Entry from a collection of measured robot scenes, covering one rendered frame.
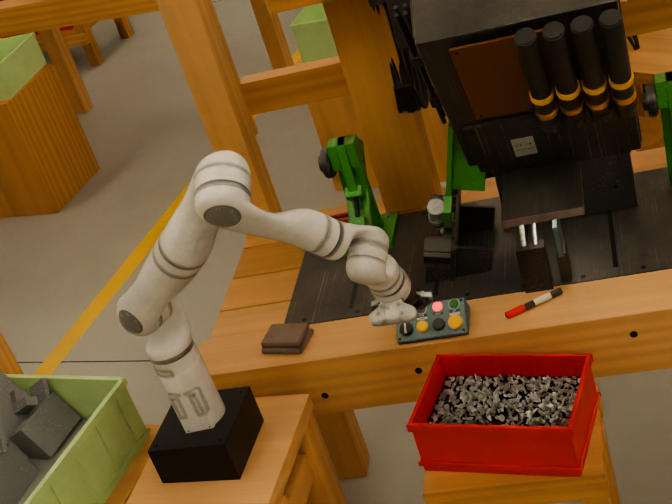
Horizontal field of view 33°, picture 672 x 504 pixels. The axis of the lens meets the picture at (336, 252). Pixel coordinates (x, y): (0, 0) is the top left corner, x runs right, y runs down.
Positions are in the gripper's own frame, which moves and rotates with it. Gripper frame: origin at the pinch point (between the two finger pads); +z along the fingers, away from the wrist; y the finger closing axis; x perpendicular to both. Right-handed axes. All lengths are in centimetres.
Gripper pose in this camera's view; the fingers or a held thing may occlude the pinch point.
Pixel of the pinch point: (410, 311)
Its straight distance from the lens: 229.9
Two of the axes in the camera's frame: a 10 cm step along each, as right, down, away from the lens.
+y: -9.5, 1.6, 2.6
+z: 3.0, 3.6, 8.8
